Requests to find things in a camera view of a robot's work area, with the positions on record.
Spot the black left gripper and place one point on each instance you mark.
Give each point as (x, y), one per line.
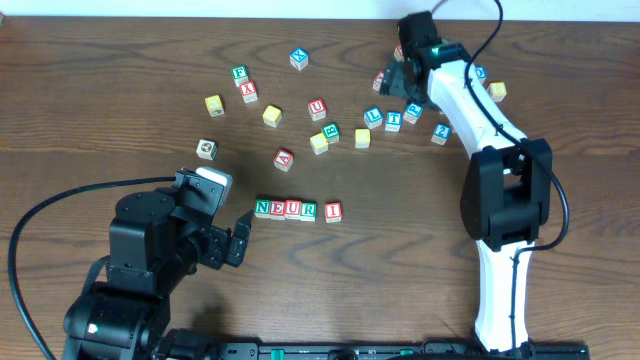
(220, 243)

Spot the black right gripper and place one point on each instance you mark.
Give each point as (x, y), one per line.
(396, 80)

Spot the green N block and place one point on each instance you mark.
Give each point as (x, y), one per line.
(262, 208)

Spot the red E block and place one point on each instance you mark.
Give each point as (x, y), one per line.
(277, 210)

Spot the red u block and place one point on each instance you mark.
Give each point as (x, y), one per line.
(292, 209)
(317, 109)

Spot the green R block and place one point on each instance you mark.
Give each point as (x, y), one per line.
(308, 211)

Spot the blue P block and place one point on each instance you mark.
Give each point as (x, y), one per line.
(412, 113)

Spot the red i block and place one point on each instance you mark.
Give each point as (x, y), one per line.
(333, 212)
(378, 80)

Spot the blue 2 block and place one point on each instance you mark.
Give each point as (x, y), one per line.
(441, 134)

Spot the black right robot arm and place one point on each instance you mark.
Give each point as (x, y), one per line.
(506, 194)

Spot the red M block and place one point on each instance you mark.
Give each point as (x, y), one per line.
(398, 53)

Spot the blue D block far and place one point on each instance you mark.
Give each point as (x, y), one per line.
(480, 73)

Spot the red A block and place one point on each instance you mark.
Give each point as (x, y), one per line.
(283, 160)

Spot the white picture block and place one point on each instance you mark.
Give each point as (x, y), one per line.
(207, 149)

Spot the blue T block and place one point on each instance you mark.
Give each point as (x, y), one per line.
(393, 121)

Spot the blue L block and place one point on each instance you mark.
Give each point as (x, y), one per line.
(373, 117)

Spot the yellow B block right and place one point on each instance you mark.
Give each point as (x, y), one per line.
(497, 91)

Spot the yellow O block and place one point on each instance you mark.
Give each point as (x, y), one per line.
(362, 138)

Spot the blue X block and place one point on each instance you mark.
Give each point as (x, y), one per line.
(299, 59)

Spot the green B block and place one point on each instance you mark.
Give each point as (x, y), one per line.
(331, 132)

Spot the red Y block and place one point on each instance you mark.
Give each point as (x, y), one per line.
(249, 92)

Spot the green F block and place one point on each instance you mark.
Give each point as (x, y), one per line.
(240, 75)

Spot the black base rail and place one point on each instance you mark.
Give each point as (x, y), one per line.
(435, 349)

